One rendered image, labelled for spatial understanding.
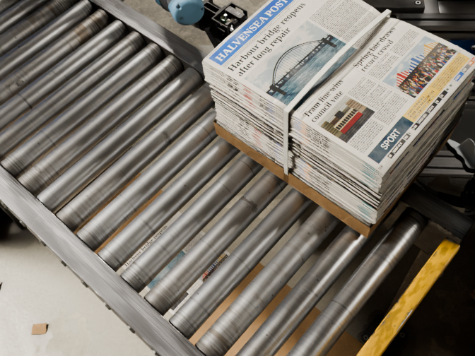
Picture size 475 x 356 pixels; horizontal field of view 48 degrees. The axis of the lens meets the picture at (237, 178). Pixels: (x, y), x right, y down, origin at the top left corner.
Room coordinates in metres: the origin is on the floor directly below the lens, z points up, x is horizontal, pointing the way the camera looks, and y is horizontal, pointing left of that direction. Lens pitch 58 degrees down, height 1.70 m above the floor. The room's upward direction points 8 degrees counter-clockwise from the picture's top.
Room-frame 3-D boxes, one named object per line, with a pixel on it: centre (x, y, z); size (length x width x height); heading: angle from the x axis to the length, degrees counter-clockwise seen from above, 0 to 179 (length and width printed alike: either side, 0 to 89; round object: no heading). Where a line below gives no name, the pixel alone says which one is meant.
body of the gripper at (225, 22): (1.00, -0.02, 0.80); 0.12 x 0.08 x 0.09; 41
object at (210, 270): (0.74, 0.25, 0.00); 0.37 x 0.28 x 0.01; 41
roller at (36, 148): (0.81, 0.32, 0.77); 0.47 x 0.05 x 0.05; 131
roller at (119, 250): (0.57, 0.10, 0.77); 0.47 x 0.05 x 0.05; 131
